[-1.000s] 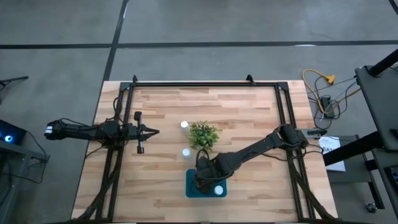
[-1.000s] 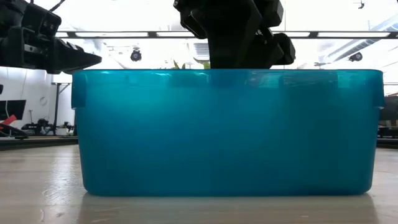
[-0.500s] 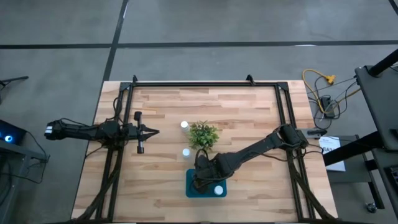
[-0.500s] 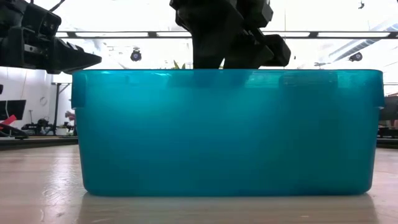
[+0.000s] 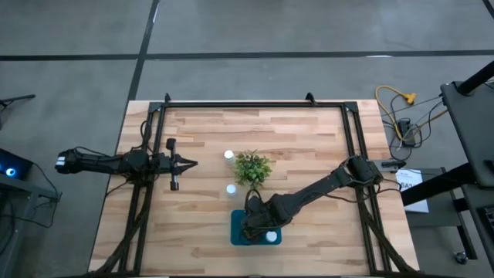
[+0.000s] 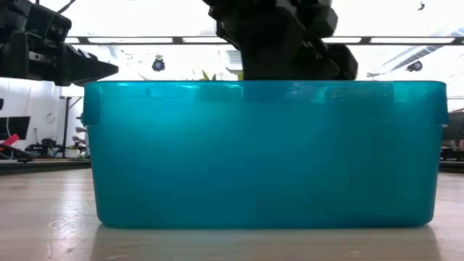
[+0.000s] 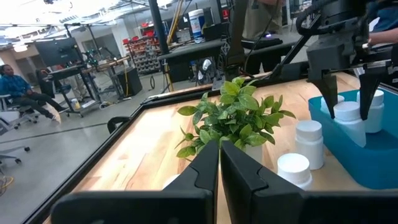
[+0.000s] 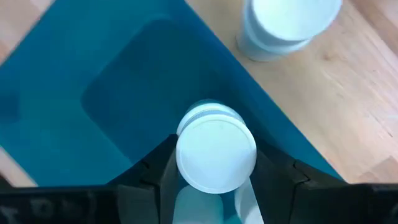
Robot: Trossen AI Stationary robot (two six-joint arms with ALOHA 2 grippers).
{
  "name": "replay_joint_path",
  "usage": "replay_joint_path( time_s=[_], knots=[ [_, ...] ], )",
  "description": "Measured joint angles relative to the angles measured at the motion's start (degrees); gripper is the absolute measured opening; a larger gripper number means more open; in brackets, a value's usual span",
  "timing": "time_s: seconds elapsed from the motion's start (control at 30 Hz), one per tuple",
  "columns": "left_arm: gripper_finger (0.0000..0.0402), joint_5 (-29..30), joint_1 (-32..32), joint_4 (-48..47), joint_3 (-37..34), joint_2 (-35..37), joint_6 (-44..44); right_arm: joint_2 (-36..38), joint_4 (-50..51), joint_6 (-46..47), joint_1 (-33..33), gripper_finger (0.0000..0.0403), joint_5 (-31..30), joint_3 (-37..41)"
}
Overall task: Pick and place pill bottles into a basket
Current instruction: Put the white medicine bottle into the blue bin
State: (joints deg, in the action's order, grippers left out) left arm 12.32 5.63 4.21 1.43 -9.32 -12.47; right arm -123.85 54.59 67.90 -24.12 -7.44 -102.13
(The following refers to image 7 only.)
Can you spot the white canister blue label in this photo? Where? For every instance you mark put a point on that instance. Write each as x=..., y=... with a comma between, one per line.
x=196, y=25

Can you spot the wood top desk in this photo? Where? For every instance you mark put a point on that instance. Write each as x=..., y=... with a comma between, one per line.
x=102, y=65

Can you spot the black cabinet box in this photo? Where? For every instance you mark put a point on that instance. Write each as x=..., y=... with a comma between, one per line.
x=130, y=81

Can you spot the green plant in white pot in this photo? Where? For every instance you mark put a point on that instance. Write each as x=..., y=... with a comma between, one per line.
x=230, y=118

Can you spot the yellow pole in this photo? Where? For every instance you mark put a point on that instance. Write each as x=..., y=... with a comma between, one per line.
x=174, y=21

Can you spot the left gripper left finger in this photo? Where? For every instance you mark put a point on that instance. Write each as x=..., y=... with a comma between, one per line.
x=192, y=199

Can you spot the teal translucent plastic basket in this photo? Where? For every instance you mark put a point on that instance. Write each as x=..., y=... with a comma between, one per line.
x=373, y=161

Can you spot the person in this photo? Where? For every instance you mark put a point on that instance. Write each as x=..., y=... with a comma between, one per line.
x=258, y=18
x=45, y=81
x=15, y=87
x=385, y=18

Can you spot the small white bucket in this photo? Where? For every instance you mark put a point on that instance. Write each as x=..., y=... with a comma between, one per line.
x=75, y=104

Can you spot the black monitor on stand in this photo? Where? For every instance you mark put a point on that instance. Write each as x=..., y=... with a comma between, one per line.
x=57, y=51

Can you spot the office chair wheel base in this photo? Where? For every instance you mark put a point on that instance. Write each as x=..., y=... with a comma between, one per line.
x=12, y=152

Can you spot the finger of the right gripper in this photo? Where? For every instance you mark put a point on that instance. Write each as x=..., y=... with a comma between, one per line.
x=368, y=93
x=329, y=93

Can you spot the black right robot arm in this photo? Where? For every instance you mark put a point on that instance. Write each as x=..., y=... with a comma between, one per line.
x=342, y=12

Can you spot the black workbench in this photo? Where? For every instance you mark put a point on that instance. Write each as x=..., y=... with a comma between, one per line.
x=192, y=51

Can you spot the grey office chair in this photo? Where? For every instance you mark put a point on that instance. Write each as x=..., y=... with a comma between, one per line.
x=18, y=112

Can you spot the shelf with red bins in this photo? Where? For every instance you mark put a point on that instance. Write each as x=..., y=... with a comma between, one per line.
x=143, y=53

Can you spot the white pill bottle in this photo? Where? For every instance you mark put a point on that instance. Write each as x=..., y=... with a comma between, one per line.
x=309, y=146
x=376, y=118
x=325, y=104
x=349, y=124
x=293, y=169

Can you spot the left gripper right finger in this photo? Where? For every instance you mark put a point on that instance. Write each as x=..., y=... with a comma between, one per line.
x=248, y=199

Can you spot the black vertical post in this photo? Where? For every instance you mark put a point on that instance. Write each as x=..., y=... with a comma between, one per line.
x=157, y=25

